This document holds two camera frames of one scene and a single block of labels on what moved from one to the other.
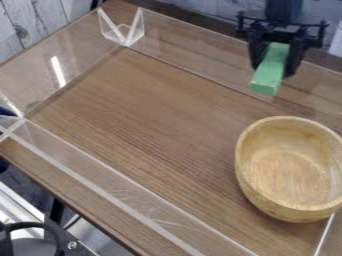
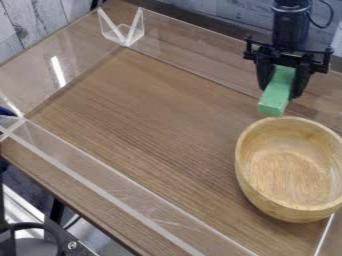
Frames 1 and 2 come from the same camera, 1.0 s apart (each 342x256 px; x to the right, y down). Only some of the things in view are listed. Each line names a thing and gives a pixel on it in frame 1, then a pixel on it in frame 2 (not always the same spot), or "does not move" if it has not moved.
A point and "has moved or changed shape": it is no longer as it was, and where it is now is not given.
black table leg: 56,211 does not move
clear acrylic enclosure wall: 131,110 does not move
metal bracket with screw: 68,246 does not move
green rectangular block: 269,76 has moved or changed shape
